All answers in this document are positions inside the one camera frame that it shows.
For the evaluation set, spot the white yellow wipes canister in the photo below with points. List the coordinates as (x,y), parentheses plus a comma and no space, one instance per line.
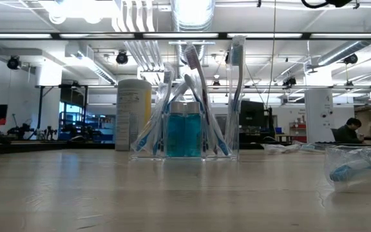
(130,96)

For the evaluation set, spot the maroon toothbrush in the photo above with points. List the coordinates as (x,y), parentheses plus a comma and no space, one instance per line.
(205,103)

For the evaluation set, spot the black rig crossbar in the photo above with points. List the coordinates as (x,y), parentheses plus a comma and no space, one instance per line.
(221,35)

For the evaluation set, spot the person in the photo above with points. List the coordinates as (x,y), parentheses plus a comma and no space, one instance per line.
(346,133)

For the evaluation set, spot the white pillar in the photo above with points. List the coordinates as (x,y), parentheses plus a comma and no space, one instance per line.
(319,129)

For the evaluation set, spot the red shelf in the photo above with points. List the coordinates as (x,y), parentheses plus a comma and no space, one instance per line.
(298,127)

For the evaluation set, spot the black ceiling camera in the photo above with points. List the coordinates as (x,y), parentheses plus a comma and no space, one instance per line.
(289,82)
(122,58)
(13,62)
(351,59)

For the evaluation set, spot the white ceiling box unit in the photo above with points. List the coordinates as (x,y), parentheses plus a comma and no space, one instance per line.
(48,75)

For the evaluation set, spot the clear acrylic organizer holder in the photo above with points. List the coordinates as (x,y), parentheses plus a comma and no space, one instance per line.
(185,158)

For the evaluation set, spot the silver round ventilation duct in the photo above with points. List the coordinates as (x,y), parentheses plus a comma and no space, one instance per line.
(192,19)

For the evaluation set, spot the black vertical pole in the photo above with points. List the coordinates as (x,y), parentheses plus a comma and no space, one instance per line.
(40,112)

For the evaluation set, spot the silver slanted ventilation duct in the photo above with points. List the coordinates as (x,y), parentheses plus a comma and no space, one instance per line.
(349,48)

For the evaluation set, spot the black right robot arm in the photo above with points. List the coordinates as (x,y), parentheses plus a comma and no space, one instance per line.
(338,2)

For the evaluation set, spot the teal mouthwash bottle white cap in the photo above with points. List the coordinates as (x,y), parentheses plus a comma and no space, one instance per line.
(193,138)
(175,138)

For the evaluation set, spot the black computer monitor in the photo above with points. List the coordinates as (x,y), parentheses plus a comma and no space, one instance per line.
(253,112)

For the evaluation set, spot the black robot equipment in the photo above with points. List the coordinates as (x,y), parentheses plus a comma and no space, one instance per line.
(19,132)

